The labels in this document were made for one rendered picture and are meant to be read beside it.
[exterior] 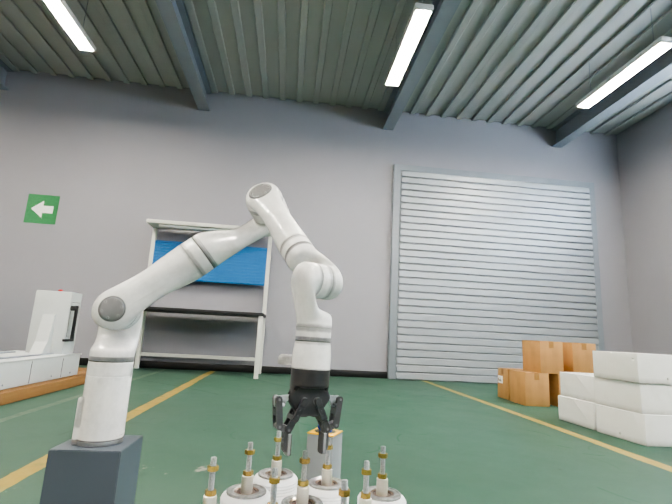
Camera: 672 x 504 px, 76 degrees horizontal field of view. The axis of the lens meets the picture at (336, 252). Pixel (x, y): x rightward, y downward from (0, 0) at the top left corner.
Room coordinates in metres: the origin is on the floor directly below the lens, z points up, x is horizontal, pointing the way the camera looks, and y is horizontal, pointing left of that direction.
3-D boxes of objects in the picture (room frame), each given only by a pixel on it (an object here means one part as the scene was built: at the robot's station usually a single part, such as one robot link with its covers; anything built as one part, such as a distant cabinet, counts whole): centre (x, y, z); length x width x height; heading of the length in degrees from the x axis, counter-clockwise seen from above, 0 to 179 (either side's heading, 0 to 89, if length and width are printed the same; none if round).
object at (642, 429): (2.92, -2.06, 0.09); 0.39 x 0.39 x 0.18; 9
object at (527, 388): (4.29, -1.93, 0.15); 0.30 x 0.24 x 0.30; 5
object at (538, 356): (4.30, -2.08, 0.45); 0.30 x 0.24 x 0.30; 8
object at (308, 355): (0.87, 0.04, 0.52); 0.11 x 0.09 x 0.06; 25
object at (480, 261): (6.20, -2.39, 1.55); 3.20 x 0.12 x 3.10; 96
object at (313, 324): (0.85, 0.04, 0.62); 0.09 x 0.07 x 0.15; 129
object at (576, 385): (3.32, -2.04, 0.27); 0.39 x 0.39 x 0.18; 8
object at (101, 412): (1.00, 0.49, 0.39); 0.09 x 0.09 x 0.17; 6
